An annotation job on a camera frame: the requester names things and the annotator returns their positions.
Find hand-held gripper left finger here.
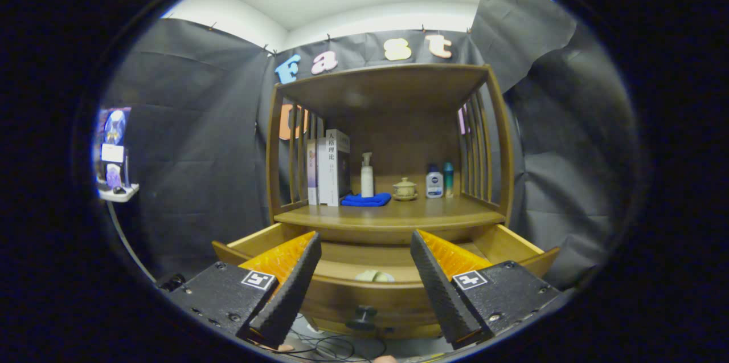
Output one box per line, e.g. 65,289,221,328
167,230,322,350

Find computer monitor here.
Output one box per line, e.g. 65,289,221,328
96,107,132,188

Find wooden cabinet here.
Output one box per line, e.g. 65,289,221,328
266,64,515,341

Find white bottle with blue cap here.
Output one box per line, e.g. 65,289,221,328
425,164,444,199

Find thick white book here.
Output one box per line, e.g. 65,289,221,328
318,129,351,207

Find wooden drawer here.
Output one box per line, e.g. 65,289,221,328
212,222,562,341

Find black cables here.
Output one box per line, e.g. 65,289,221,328
288,323,388,361

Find wooden countertop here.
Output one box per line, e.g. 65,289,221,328
273,195,506,230

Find white wall shelf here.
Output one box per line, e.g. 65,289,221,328
98,183,139,203

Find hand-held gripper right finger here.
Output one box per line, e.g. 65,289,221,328
410,229,563,350

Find beige lidded tea cup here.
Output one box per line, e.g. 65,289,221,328
392,177,419,201

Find blue folded cloth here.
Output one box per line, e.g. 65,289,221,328
341,192,392,207

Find white pump bottle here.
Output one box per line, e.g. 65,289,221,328
361,152,375,198

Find thin purple book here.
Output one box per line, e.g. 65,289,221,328
307,138,320,206

